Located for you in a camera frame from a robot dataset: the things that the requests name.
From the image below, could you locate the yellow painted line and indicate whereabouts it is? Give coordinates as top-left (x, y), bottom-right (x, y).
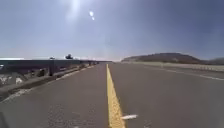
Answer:
top-left (105, 63), bottom-right (127, 128)

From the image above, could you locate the tree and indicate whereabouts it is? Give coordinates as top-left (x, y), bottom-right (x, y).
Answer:
top-left (65, 53), bottom-right (74, 60)

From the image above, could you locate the dark low hill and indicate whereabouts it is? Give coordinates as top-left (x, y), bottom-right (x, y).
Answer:
top-left (121, 52), bottom-right (224, 66)

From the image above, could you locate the white scrap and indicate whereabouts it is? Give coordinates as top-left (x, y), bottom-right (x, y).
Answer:
top-left (120, 114), bottom-right (139, 121)

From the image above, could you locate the grey asphalt road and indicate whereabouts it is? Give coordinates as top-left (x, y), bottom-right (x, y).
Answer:
top-left (0, 62), bottom-right (224, 128)

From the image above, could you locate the pale bare verge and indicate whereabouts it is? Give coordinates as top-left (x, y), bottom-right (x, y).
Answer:
top-left (129, 61), bottom-right (224, 73)

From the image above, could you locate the grey metal guardrail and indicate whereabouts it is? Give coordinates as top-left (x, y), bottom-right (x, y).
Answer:
top-left (0, 58), bottom-right (102, 78)

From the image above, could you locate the white painted line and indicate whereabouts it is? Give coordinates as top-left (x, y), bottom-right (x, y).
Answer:
top-left (143, 64), bottom-right (224, 82)

